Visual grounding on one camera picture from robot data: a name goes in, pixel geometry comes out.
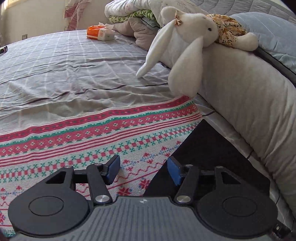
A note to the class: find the grey plaid bed sheet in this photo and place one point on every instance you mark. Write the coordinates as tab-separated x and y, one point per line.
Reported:
69	69

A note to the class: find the light blue pillow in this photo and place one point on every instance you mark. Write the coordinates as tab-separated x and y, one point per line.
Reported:
270	30

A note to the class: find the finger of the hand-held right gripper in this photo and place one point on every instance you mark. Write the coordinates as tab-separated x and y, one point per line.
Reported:
281	230

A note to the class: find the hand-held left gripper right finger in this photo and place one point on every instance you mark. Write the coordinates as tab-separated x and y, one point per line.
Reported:
173	168

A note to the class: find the red green patterned blanket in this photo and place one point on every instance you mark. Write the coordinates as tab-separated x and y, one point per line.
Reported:
76	143

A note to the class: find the black pants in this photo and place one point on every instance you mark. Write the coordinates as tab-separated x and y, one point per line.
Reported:
209	150

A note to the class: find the small black device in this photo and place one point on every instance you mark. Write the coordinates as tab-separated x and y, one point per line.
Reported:
3	50

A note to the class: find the folded green patterned blanket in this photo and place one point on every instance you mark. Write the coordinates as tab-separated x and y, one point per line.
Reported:
136	16

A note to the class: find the white plush rabbit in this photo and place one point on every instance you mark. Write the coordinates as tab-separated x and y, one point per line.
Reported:
185	46

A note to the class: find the small grey cushion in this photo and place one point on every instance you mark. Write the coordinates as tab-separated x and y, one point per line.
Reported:
141	32

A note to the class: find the folded white quilt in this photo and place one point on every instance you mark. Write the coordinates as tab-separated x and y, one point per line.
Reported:
138	5

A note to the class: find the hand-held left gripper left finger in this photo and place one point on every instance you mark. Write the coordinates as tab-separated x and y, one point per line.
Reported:
113	167

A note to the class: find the long grey bolster pillow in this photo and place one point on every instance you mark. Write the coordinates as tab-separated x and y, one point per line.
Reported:
249	92

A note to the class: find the orange tissue packet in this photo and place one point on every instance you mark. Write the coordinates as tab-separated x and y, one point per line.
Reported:
100	32

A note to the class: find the grey quilted headboard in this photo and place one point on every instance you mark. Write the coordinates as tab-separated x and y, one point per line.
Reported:
261	8

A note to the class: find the pink patterned curtain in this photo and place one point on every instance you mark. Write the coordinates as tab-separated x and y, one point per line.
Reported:
75	12

